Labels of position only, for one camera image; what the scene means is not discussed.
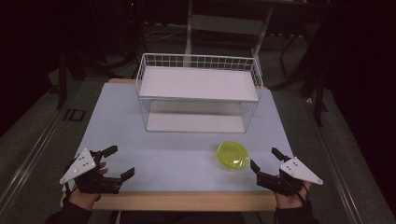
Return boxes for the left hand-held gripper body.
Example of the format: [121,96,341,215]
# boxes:
[59,147,123,195]

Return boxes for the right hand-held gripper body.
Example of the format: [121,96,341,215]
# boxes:
[255,156,324,197]

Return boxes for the yellow-green lidded bowl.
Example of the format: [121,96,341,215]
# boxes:
[215,140,250,172]

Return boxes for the white wire two-tier shelf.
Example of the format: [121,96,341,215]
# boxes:
[135,52,264,134]

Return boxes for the person's right hand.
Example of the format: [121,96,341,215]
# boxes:
[274,181,312,210]

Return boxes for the black tripod legs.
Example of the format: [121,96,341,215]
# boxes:
[268,34,330,127]

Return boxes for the black stand legs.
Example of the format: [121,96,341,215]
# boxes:
[55,49,125,110]

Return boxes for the white metal stand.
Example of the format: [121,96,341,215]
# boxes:
[183,0,275,68]

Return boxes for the black cable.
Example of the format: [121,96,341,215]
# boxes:
[295,183,310,203]

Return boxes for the white cable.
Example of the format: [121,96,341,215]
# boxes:
[143,26,188,43]

